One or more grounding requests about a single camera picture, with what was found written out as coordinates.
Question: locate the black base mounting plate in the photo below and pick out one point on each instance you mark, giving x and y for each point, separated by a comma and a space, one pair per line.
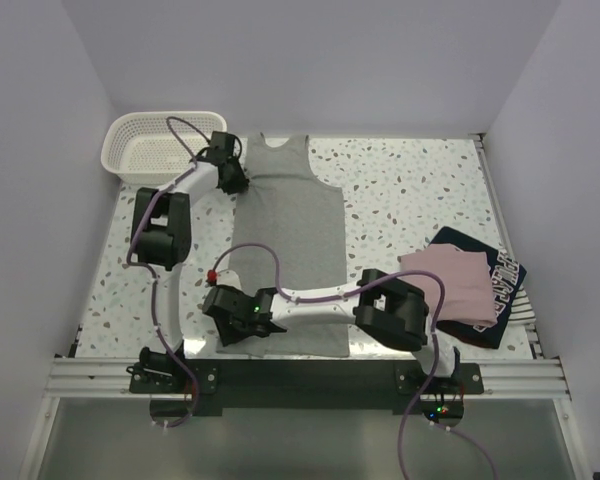
221, 384

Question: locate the white plastic basket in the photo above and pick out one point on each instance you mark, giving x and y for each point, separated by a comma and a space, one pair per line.
151, 148

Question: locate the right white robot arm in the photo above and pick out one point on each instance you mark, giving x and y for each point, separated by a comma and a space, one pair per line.
399, 311

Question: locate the navy lettered tank top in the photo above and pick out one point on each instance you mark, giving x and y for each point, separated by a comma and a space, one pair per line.
507, 276

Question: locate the aluminium frame rail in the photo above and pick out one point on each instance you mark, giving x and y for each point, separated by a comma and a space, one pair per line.
503, 379

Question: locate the grey tank top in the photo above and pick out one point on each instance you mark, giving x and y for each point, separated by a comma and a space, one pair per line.
288, 225

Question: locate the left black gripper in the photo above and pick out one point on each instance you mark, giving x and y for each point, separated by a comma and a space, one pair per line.
242, 181

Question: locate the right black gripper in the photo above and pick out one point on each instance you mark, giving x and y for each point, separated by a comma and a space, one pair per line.
229, 335

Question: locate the pink tank top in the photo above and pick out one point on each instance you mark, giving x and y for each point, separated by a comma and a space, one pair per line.
469, 297

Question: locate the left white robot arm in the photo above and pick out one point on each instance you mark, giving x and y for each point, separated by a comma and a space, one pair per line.
161, 237

